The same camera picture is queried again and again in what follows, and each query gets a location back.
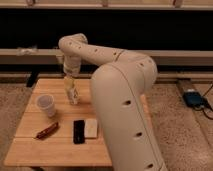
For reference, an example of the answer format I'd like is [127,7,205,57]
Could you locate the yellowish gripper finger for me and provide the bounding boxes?
[64,76,74,90]

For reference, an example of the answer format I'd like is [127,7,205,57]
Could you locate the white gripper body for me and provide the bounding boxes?
[63,56,81,76]

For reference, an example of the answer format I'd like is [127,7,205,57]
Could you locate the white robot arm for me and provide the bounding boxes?
[59,34,168,171]

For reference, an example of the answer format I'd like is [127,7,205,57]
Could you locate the black rectangular block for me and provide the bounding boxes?
[73,120,85,144]

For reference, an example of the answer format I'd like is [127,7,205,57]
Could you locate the white sponge block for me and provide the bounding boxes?
[84,119,98,138]

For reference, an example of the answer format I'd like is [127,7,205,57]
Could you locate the wooden table board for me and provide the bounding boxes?
[3,78,158,168]

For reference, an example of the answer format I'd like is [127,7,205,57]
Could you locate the blue power box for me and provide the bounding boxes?
[183,89,204,107]

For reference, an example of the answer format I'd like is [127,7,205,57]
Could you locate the black cable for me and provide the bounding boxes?
[198,83,213,120]

